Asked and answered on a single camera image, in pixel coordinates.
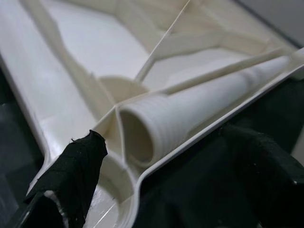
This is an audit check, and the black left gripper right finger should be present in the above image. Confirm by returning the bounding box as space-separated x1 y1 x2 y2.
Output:
219 122 304 228

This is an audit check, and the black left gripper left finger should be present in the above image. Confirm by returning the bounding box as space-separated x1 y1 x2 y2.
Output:
4 129 108 228

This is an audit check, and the white plastic table leg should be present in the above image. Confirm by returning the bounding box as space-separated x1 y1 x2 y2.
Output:
118 56 294 166

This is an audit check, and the white plastic table top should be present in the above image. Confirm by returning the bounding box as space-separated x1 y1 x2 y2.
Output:
0 0 304 228

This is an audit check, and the black tablecloth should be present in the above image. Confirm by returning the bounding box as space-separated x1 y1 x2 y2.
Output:
0 0 304 228

